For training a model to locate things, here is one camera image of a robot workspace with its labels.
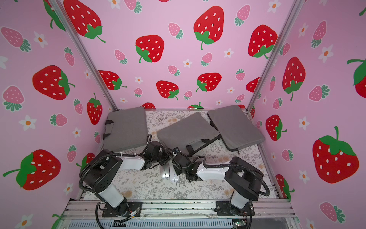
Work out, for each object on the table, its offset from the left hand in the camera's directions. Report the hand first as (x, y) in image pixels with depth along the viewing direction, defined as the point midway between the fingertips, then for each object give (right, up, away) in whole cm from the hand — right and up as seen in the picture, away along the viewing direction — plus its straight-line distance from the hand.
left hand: (176, 154), depth 92 cm
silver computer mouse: (-7, -9, -6) cm, 13 cm away
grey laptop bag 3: (-40, +16, +13) cm, 45 cm away
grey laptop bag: (+10, +12, +9) cm, 18 cm away
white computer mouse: (-1, -12, -8) cm, 14 cm away
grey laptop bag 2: (+44, +16, +14) cm, 48 cm away
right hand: (-1, -6, -6) cm, 8 cm away
